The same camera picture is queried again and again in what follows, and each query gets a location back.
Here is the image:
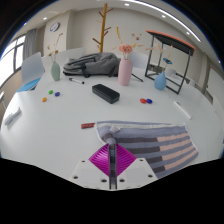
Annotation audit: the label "round wall clock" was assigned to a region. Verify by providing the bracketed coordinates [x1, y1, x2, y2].
[49, 21, 61, 33]

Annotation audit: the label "pink vase with flowers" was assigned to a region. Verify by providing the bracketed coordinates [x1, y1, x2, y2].
[114, 27, 144, 87]

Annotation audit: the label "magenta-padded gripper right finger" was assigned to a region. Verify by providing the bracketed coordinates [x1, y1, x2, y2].
[115, 143, 158, 190]

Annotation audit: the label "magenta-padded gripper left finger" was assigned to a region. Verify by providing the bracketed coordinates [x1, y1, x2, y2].
[70, 143, 111, 190]

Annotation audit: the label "window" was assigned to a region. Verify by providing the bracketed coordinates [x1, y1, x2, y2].
[0, 33, 27, 89]

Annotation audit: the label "wooden coat rack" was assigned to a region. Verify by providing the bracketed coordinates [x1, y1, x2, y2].
[92, 3, 114, 54]

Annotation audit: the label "striped grey and pink towel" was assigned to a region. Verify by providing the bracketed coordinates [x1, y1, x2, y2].
[94, 120, 200, 180]

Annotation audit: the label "black marker pen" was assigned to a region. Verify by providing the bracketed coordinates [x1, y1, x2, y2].
[68, 77, 85, 85]

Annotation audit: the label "grey curtain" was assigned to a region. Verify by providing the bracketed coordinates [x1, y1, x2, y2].
[22, 28, 38, 61]

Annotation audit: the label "small red rectangular block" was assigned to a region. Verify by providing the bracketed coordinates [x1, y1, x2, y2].
[80, 122, 96, 130]

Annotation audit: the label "green vase with dried stems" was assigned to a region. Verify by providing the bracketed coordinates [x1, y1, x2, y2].
[46, 32, 64, 82]

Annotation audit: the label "blue vase with dried stems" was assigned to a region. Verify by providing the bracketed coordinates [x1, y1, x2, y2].
[153, 44, 174, 91]

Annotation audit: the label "black frame stand, orange top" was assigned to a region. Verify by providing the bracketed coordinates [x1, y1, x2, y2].
[144, 29, 196, 95]

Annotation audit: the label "white bar-shaped block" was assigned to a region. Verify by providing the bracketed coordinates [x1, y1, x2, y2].
[173, 100, 192, 120]

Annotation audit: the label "white remote-shaped block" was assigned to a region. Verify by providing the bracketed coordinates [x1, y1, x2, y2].
[3, 107, 23, 127]

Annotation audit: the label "white chair with blue seat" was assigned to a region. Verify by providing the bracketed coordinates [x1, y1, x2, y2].
[16, 51, 46, 93]

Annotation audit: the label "grey backpack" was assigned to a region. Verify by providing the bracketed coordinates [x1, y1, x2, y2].
[62, 52, 122, 78]

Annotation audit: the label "black rectangular case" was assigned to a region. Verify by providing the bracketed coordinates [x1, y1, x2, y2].
[91, 83, 121, 105]

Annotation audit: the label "long ceiling light strip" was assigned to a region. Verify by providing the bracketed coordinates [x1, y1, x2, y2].
[123, 0, 203, 43]

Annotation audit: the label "round ceiling lights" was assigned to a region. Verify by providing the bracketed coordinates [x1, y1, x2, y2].
[42, 2, 192, 36]

